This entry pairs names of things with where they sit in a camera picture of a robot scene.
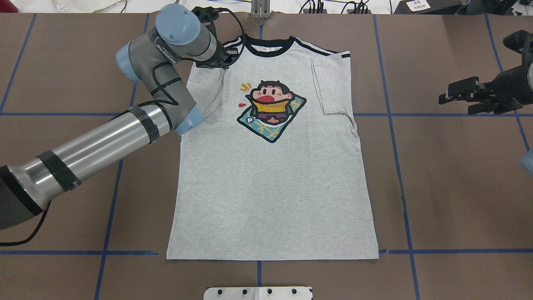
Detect grey cartoon print t-shirt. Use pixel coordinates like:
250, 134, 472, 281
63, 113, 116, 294
166, 36, 379, 261

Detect black power strip cables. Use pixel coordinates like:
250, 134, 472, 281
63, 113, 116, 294
300, 0, 372, 15

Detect clear plastic bag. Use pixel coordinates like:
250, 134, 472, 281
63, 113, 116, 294
51, 0, 127, 13

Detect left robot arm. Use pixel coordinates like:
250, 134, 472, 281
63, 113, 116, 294
0, 3, 235, 230

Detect grey aluminium frame post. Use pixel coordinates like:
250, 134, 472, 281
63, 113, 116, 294
250, 0, 271, 19

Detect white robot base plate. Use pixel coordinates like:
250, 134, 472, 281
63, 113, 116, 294
203, 286, 314, 300

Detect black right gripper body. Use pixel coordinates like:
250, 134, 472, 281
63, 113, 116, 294
475, 69, 531, 115

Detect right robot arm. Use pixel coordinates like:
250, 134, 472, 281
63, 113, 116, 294
438, 30, 533, 115

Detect black labelled box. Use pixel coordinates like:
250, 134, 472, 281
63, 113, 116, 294
393, 0, 469, 15

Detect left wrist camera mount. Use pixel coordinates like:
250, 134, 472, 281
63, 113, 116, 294
192, 6, 220, 23

